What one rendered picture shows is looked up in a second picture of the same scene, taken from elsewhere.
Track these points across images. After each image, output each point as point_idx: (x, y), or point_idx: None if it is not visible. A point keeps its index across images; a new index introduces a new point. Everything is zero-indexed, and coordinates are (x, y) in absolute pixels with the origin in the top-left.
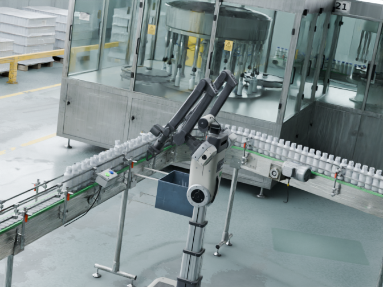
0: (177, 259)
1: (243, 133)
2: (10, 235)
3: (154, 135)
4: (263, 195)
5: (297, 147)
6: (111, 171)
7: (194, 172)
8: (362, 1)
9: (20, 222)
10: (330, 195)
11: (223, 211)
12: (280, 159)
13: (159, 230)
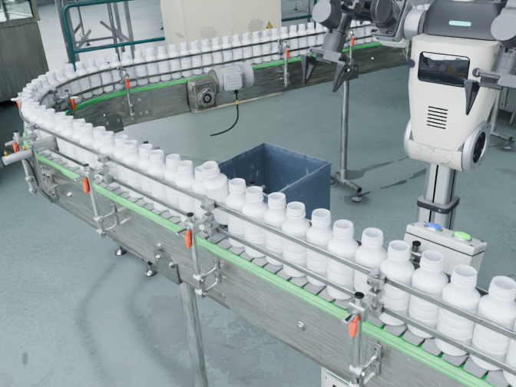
0: (150, 324)
1: (100, 67)
2: None
3: (512, 45)
4: None
5: (205, 44)
6: (429, 223)
7: (485, 100)
8: None
9: None
10: (276, 86)
11: (7, 230)
12: (182, 77)
13: (26, 321)
